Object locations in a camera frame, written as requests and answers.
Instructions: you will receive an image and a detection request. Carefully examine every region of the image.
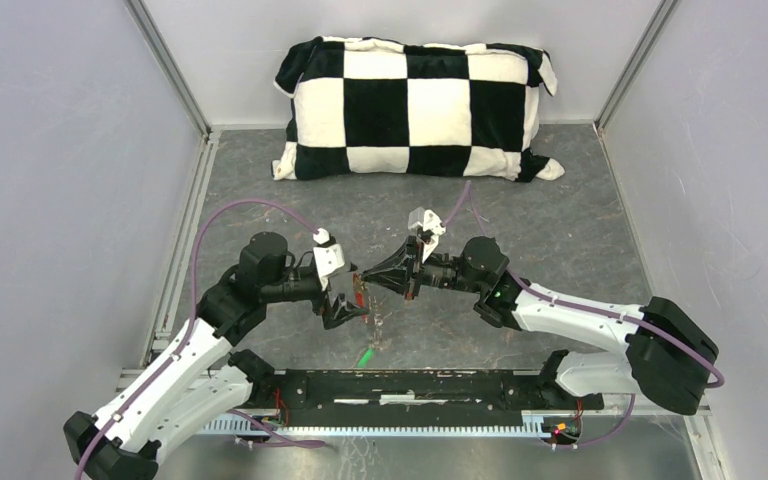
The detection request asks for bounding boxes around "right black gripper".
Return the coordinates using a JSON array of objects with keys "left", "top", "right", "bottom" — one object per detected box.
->
[{"left": 361, "top": 237, "right": 484, "bottom": 302}]

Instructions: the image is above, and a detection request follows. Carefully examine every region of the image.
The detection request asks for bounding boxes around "red key tag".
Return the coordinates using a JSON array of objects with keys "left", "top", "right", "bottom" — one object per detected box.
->
[{"left": 352, "top": 273, "right": 365, "bottom": 306}]

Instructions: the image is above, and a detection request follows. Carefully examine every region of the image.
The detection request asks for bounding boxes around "green key tag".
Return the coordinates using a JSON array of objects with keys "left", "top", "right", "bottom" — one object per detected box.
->
[{"left": 356, "top": 348, "right": 375, "bottom": 369}]

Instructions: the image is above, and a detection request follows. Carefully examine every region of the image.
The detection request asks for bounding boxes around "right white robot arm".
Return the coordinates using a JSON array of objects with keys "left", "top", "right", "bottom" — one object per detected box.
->
[{"left": 361, "top": 236, "right": 724, "bottom": 416}]

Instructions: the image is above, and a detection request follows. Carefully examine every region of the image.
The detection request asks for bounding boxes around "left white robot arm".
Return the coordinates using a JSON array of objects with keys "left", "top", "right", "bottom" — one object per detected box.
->
[{"left": 64, "top": 230, "right": 365, "bottom": 479}]

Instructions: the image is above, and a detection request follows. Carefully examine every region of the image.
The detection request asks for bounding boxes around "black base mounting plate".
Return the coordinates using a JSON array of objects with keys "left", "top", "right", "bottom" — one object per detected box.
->
[{"left": 239, "top": 370, "right": 605, "bottom": 428}]

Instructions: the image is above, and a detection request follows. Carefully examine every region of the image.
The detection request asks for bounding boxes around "black and white checkered pillow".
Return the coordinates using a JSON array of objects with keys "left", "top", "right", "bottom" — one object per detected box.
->
[{"left": 271, "top": 36, "right": 565, "bottom": 182}]

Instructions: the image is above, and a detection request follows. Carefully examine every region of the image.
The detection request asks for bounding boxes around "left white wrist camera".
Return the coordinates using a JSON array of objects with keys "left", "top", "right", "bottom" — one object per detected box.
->
[{"left": 312, "top": 228, "right": 351, "bottom": 291}]

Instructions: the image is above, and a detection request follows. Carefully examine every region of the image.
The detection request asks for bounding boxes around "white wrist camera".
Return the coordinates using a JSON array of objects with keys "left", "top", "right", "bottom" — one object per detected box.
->
[
  {"left": 312, "top": 228, "right": 351, "bottom": 291},
  {"left": 408, "top": 207, "right": 446, "bottom": 263}
]

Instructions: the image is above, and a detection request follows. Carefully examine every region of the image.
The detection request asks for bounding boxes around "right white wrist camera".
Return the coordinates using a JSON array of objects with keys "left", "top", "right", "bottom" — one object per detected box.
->
[{"left": 408, "top": 207, "right": 446, "bottom": 263}]

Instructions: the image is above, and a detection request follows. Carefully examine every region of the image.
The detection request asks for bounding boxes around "white slotted cable duct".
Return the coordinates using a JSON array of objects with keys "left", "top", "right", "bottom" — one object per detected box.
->
[{"left": 197, "top": 414, "right": 550, "bottom": 440}]

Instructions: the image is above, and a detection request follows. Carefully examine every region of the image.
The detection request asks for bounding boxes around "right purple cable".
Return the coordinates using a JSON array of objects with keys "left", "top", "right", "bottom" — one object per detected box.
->
[{"left": 442, "top": 180, "right": 726, "bottom": 452}]

